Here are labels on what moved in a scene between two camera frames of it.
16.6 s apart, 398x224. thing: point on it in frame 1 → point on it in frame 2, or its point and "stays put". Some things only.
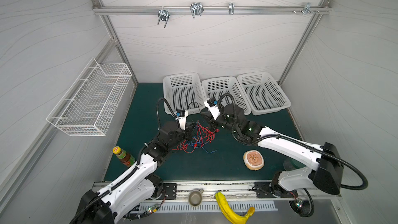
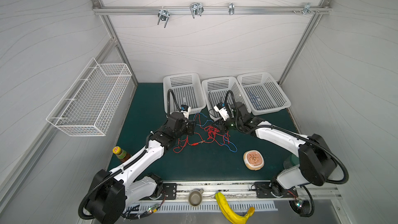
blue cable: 197,143 → 252,97
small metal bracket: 231,8 stays put
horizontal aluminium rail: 185,10 stays put
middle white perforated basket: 216,87 stays put
